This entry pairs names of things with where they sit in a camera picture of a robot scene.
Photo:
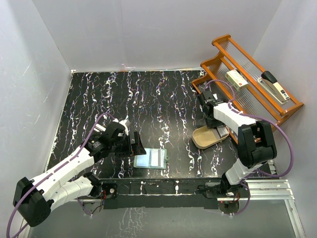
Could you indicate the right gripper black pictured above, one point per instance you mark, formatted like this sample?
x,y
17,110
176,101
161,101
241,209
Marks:
x,y
212,124

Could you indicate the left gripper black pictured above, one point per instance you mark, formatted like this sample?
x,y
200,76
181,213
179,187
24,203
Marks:
x,y
134,149

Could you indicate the green card holder wallet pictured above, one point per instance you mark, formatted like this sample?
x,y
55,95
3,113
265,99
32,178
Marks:
x,y
153,159

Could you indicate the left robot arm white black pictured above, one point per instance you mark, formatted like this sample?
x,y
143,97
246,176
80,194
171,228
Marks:
x,y
36,198

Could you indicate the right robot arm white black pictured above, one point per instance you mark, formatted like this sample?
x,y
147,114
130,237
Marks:
x,y
255,146

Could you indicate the stack of credit cards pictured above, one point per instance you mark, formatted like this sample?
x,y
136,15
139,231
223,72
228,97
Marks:
x,y
222,131

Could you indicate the orange wooden shelf rack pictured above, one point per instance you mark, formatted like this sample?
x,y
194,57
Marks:
x,y
252,100

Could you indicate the white staples box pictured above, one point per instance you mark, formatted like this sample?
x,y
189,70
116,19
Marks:
x,y
236,80

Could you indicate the beige oval tray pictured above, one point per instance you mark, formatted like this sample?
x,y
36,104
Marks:
x,y
204,137

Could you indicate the small white black stapler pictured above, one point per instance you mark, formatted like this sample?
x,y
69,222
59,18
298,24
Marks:
x,y
99,128

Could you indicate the white black stapler on rack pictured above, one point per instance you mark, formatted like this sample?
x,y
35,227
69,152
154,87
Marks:
x,y
269,83

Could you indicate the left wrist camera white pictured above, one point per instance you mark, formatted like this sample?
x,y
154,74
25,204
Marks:
x,y
125,123

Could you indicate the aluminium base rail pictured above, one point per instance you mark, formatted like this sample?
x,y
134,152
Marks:
x,y
173,216

